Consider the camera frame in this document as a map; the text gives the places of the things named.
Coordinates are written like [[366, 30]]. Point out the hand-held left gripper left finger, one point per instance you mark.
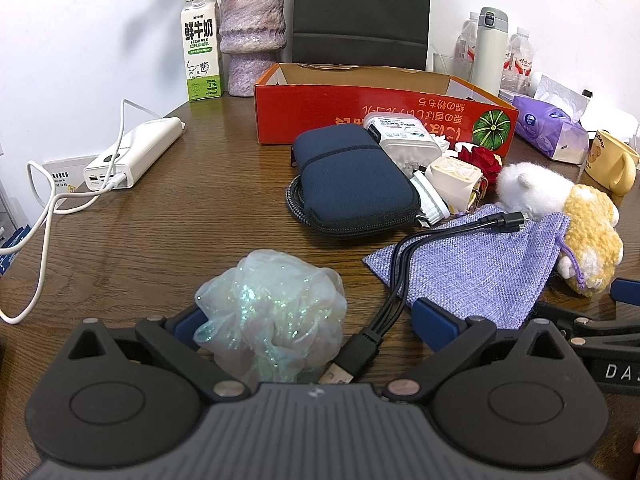
[[187, 322]]

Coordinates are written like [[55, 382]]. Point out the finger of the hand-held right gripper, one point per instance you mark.
[[626, 292], [575, 322]]

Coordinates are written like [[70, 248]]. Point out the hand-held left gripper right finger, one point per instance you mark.
[[435, 322]]

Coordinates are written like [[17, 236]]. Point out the white and yellow plush toy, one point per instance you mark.
[[590, 225]]

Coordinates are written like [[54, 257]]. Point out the iridescent mesh bath puff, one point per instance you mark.
[[270, 310]]

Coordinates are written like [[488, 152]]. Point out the beige travel adapter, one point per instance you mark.
[[452, 175]]

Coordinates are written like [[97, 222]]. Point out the navy zip pouch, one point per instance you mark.
[[350, 180]]

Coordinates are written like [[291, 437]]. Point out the red cardboard box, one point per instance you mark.
[[320, 110]]

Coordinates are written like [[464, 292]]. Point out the wooden desktop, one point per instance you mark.
[[175, 240]]

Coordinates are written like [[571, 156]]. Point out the white ribbed plug adapter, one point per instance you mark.
[[430, 200]]

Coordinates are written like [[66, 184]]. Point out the yellow mug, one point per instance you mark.
[[607, 157]]

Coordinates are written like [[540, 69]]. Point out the red artificial rose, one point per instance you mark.
[[482, 157]]

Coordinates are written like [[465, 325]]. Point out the white power bank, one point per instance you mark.
[[135, 152]]

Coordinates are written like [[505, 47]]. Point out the purple tissue pack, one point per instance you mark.
[[540, 125]]

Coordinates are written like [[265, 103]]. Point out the white charger pack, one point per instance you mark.
[[400, 135]]

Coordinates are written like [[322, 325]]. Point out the blue packets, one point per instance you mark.
[[10, 250]]

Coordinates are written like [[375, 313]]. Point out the clear water bottle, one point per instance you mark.
[[465, 40], [520, 60]]

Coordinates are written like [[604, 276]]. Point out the white thermos bottle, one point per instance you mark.
[[487, 60]]

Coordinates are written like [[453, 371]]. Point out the green and white milk carton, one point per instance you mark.
[[200, 50]]

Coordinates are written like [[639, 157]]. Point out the purple textured vase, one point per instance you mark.
[[250, 35]]

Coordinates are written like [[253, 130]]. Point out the black paper bag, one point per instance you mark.
[[360, 10]]

